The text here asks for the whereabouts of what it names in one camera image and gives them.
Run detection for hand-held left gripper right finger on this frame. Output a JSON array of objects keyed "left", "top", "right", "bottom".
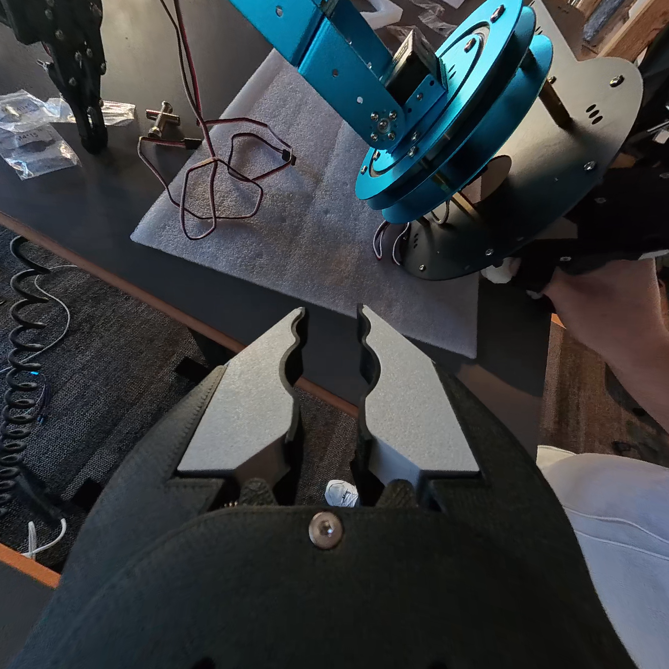
[{"left": 354, "top": 304, "right": 483, "bottom": 507}]

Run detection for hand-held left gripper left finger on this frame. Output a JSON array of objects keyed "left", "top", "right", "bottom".
[{"left": 176, "top": 306, "right": 309, "bottom": 507}]

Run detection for blue and black toy robot arm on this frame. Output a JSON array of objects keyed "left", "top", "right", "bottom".
[{"left": 0, "top": 0, "right": 645, "bottom": 281}]

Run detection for person's right forearm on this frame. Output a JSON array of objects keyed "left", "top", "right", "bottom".
[{"left": 601, "top": 293, "right": 669, "bottom": 424}]

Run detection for person's right hand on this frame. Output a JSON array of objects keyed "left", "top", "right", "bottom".
[{"left": 544, "top": 260, "right": 662, "bottom": 361}]

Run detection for white shoe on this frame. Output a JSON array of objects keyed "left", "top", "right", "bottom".
[{"left": 324, "top": 480, "right": 360, "bottom": 509}]

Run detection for white foam sheet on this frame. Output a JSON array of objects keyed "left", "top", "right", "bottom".
[{"left": 131, "top": 49, "right": 479, "bottom": 360}]

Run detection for person's white clothing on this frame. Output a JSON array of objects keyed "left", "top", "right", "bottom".
[{"left": 537, "top": 446, "right": 669, "bottom": 669}]

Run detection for scattered small parts bags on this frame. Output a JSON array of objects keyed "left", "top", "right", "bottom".
[{"left": 410, "top": 0, "right": 463, "bottom": 23}]

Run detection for silver cross wrench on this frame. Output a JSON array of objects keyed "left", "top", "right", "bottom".
[{"left": 145, "top": 100, "right": 182, "bottom": 140}]

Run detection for red and white servo cable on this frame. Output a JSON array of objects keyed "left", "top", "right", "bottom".
[{"left": 372, "top": 201, "right": 455, "bottom": 266}]

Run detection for black coiled cable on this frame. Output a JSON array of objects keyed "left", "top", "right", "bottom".
[{"left": 0, "top": 235, "right": 71, "bottom": 526}]

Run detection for white cord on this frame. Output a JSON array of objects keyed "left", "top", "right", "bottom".
[{"left": 22, "top": 516, "right": 69, "bottom": 559}]

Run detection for white square foam frame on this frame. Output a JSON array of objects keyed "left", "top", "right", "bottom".
[{"left": 366, "top": 0, "right": 403, "bottom": 26}]

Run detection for red and black servo cable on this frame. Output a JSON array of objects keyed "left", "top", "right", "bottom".
[
  {"left": 159, "top": 0, "right": 297, "bottom": 181},
  {"left": 137, "top": 135, "right": 264, "bottom": 241}
]

